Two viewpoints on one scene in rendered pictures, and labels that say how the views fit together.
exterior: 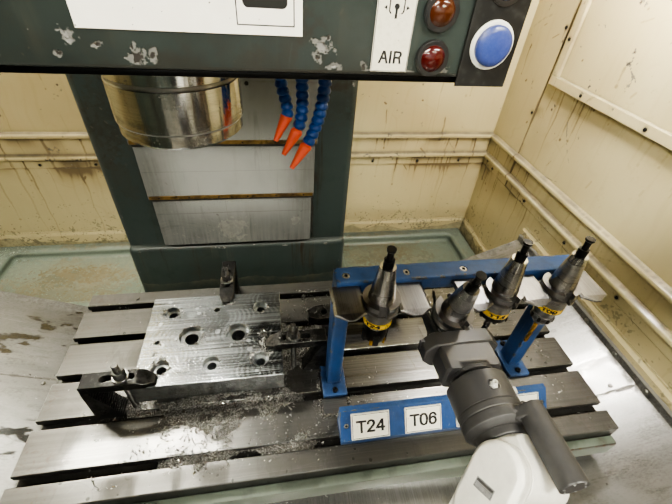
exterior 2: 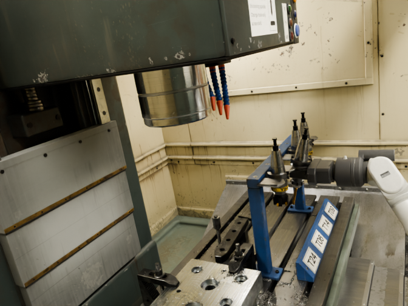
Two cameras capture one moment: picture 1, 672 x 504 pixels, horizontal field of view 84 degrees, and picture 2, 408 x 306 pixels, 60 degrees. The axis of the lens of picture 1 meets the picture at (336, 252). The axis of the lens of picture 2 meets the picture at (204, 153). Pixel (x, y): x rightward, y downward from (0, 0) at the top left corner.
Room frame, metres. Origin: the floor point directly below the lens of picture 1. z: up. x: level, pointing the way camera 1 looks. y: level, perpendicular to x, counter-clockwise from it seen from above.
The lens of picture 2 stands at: (-0.10, 0.78, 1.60)
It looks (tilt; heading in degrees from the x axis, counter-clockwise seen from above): 16 degrees down; 313
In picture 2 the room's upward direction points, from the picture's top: 9 degrees counter-clockwise
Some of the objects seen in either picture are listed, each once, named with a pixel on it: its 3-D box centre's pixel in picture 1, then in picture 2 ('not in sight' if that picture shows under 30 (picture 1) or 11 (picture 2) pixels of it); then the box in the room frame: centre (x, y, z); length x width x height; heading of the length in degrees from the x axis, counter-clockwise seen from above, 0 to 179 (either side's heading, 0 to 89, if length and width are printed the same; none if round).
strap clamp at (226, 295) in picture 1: (229, 288); (159, 285); (0.64, 0.26, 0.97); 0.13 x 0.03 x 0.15; 12
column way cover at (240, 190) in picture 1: (230, 168); (78, 217); (0.92, 0.31, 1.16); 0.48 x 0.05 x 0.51; 102
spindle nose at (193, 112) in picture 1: (175, 79); (173, 93); (0.49, 0.22, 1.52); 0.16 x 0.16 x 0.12
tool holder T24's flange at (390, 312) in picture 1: (380, 301); (278, 175); (0.42, -0.08, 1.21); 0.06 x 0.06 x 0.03
